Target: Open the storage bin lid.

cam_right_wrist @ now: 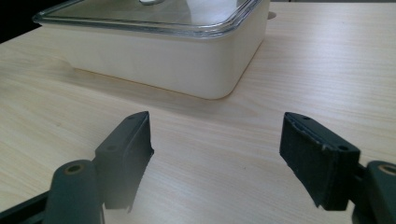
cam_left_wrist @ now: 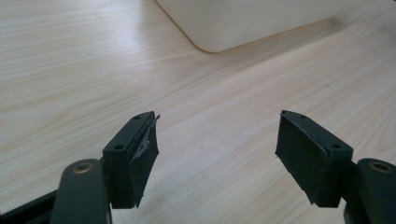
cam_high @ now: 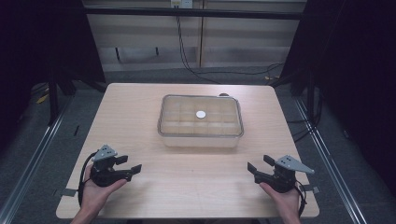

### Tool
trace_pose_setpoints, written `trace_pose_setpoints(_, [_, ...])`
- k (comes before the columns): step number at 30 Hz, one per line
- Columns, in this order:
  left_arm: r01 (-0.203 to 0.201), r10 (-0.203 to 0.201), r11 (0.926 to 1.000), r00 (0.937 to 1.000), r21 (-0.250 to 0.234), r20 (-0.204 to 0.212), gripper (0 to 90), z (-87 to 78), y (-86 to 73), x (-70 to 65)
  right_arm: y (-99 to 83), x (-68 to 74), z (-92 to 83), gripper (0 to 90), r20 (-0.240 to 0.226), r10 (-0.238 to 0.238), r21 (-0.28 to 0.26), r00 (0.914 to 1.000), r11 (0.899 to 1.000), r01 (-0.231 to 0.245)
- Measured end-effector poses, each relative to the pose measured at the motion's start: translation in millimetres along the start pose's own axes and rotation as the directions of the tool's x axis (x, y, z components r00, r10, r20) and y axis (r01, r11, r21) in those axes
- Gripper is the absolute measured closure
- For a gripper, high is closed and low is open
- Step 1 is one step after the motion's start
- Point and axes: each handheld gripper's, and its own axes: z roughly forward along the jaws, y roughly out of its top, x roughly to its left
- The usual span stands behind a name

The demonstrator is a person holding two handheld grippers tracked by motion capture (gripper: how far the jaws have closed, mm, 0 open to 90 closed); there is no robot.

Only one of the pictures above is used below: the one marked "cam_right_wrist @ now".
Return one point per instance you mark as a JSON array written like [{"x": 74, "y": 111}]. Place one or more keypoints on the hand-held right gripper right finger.
[{"x": 317, "y": 161}]

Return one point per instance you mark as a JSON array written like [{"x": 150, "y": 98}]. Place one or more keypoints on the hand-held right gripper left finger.
[{"x": 123, "y": 165}]

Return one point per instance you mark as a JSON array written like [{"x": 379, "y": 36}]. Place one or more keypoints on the cream plastic box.
[{"x": 174, "y": 67}]

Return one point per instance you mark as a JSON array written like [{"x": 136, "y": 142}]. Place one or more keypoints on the clear plastic lid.
[{"x": 149, "y": 17}]

